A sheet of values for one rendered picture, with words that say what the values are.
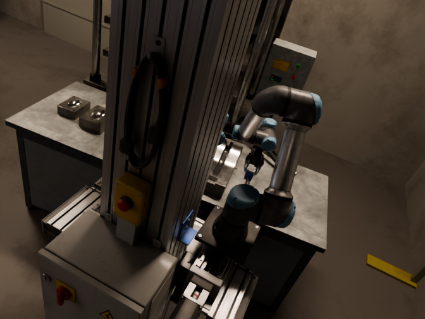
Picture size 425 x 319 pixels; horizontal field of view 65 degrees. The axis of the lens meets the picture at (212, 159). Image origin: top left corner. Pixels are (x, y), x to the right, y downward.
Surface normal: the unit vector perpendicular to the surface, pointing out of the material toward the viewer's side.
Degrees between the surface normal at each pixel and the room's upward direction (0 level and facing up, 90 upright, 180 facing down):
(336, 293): 0
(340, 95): 90
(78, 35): 90
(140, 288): 0
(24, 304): 0
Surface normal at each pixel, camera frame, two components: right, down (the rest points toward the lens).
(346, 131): -0.40, 0.47
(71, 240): 0.23, -0.78
